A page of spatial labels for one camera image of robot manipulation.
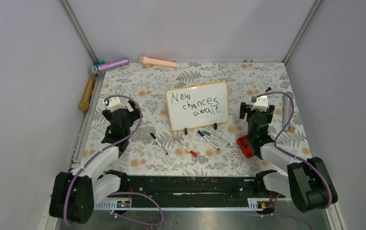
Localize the pink toy microphone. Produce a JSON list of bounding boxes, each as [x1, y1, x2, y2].
[[139, 56, 177, 68]]

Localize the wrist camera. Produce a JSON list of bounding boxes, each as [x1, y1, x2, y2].
[[251, 95, 269, 112], [103, 97, 126, 113]]

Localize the purple glitter toy microphone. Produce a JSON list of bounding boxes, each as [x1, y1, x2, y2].
[[88, 58, 129, 75]]

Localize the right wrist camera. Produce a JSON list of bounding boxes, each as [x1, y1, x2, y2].
[[251, 95, 269, 112]]

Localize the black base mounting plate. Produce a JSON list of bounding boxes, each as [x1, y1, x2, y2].
[[100, 174, 277, 212]]

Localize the red capped marker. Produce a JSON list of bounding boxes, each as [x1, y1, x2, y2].
[[173, 138, 198, 157]]

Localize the green capped marker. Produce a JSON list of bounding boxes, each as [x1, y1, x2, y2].
[[203, 130, 229, 145]]

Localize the yellow framed whiteboard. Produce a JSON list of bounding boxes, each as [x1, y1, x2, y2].
[[166, 81, 230, 131]]

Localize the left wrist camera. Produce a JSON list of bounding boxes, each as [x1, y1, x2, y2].
[[103, 97, 126, 113]]

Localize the floral patterned table mat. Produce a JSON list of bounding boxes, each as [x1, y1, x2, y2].
[[79, 62, 311, 176]]

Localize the silver toy microphone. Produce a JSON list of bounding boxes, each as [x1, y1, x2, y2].
[[282, 92, 294, 131]]

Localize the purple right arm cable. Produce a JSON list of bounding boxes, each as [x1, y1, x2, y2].
[[256, 91, 333, 230]]

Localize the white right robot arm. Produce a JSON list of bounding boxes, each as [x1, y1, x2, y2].
[[237, 102, 338, 213]]

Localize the red plastic box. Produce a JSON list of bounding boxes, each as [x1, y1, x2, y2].
[[236, 135, 254, 159]]

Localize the white slotted cable duct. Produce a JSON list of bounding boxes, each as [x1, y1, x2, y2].
[[93, 197, 273, 211]]

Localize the blue capped marker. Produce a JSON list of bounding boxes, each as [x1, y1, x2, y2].
[[197, 130, 220, 150]]

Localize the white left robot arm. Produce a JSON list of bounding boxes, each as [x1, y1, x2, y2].
[[49, 97, 142, 224]]

